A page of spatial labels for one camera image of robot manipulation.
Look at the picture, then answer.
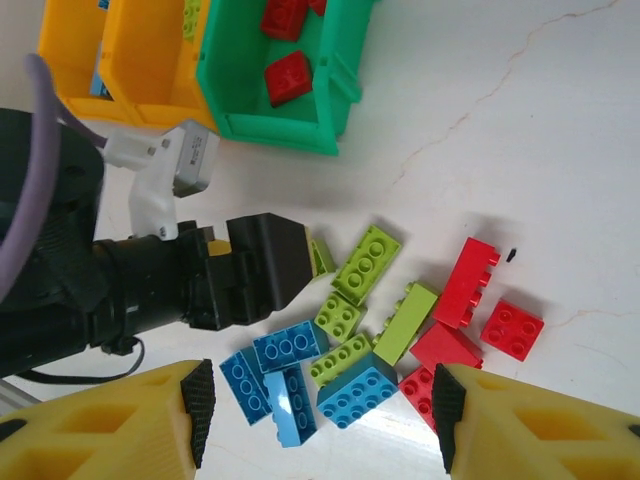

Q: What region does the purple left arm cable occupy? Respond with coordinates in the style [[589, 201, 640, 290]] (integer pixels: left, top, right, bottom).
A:
[[0, 52, 109, 301]]

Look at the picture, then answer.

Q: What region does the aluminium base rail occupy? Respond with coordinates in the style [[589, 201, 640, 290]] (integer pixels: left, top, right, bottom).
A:
[[0, 374, 41, 416]]

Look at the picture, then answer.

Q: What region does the thin black wire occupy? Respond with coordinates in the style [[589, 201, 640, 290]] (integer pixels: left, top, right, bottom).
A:
[[19, 338, 147, 387]]

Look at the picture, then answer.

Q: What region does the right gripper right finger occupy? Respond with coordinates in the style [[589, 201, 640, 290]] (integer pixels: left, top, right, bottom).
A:
[[431, 362, 640, 480]]

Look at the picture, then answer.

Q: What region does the small lime green lego brick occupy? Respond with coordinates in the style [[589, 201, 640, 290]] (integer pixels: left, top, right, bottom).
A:
[[313, 290, 369, 346]]

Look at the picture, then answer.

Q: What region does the small red lego brick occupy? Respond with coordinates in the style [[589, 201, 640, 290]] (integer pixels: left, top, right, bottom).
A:
[[479, 298, 547, 364]]

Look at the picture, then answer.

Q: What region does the yellow plastic bin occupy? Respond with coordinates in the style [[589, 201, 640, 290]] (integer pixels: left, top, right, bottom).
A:
[[38, 0, 132, 124], [97, 0, 222, 137]]

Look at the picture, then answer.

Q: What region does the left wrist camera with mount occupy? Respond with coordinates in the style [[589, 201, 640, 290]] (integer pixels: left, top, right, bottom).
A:
[[102, 118, 222, 242]]

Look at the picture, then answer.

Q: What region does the green plastic bin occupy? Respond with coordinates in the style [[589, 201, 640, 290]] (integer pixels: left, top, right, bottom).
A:
[[194, 0, 382, 158]]

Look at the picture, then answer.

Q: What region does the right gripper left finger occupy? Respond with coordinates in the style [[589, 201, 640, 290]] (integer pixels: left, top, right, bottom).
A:
[[0, 357, 217, 480]]

